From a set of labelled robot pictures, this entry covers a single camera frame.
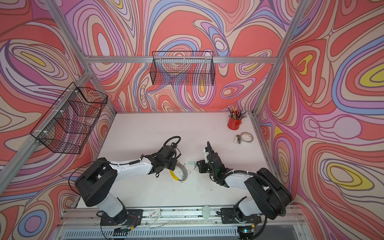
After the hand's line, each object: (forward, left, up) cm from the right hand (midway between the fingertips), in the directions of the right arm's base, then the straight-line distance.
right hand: (200, 165), depth 90 cm
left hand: (+4, +14, +1) cm, 14 cm away
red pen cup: (+29, -26, +4) cm, 39 cm away
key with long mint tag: (+2, +5, 0) cm, 5 cm away
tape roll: (+21, -35, -1) cm, 41 cm away
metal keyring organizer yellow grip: (-6, +15, 0) cm, 16 cm away
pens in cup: (+33, -28, +9) cm, 44 cm away
